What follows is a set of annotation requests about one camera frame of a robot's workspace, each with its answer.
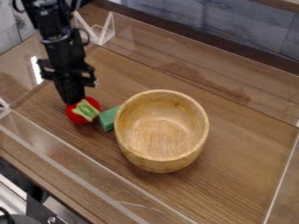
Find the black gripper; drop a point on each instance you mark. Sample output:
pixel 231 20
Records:
pixel 65 65

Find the red plush fruit green stem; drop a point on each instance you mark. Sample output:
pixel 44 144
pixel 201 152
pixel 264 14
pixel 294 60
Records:
pixel 84 111

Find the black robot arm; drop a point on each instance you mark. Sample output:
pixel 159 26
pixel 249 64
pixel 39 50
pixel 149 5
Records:
pixel 51 20

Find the green rectangular block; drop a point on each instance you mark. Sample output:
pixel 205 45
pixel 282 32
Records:
pixel 107 118

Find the wooden bowl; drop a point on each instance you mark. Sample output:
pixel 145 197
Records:
pixel 161 129

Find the clear acrylic corner bracket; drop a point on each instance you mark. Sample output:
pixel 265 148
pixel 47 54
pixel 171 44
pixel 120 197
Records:
pixel 93 33

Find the clear acrylic front wall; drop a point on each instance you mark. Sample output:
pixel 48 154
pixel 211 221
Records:
pixel 99 194

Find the black metal table bracket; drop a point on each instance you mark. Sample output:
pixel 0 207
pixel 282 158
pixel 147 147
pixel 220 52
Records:
pixel 37 211

